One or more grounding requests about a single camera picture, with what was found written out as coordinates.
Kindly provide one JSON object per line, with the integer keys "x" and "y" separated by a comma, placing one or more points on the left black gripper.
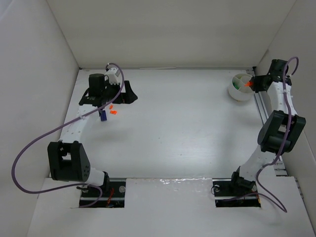
{"x": 121, "y": 91}

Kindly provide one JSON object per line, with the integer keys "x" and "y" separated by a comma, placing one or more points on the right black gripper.
{"x": 257, "y": 83}

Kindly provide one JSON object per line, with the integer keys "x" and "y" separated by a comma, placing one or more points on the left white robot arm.
{"x": 68, "y": 160}

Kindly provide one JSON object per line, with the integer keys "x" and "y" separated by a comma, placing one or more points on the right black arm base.
{"x": 226, "y": 196}

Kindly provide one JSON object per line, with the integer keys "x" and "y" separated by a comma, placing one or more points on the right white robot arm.
{"x": 244, "y": 176}

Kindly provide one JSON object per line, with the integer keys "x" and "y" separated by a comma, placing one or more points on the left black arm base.
{"x": 113, "y": 198}

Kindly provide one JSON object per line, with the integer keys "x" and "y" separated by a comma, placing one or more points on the white divided round container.
{"x": 244, "y": 93}

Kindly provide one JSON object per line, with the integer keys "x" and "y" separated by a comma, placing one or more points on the purple lego brick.
{"x": 103, "y": 116}

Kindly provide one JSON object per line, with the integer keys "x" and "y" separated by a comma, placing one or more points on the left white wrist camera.
{"x": 112, "y": 75}

